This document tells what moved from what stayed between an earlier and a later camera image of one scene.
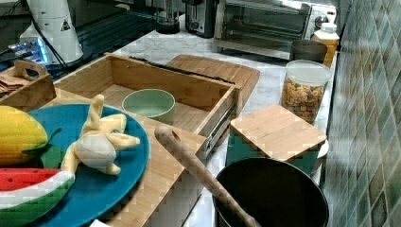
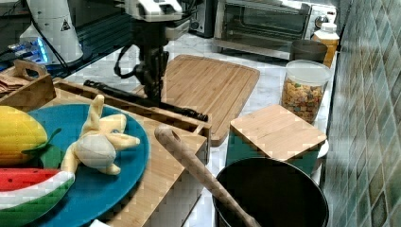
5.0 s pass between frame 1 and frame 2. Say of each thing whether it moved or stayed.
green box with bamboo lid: stayed
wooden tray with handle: stayed
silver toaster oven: stayed
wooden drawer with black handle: moved
